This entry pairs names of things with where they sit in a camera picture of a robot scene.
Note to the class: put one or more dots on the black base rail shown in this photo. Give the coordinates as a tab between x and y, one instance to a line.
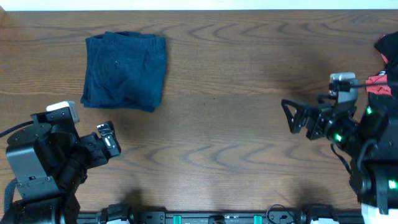
276	214

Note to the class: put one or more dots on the black garment in pile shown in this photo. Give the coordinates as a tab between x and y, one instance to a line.
387	47

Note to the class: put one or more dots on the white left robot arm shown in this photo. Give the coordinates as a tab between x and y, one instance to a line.
49	162

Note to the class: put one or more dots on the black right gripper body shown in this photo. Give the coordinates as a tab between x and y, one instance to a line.
343	130

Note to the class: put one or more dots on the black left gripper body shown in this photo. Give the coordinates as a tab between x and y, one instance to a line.
101	145

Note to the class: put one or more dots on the dark blue shorts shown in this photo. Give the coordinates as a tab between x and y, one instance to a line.
124	70

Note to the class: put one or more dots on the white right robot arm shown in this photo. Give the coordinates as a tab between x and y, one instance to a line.
371	144

